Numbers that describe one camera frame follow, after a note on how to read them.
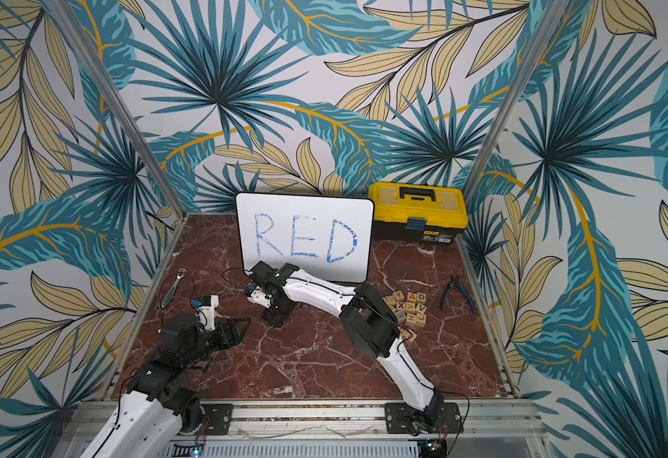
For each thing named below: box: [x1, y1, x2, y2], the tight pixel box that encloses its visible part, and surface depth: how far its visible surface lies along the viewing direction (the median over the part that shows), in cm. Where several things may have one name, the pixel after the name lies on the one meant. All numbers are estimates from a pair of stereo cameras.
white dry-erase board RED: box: [235, 193, 376, 288], surface depth 89 cm
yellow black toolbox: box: [368, 181, 469, 245], surface depth 104 cm
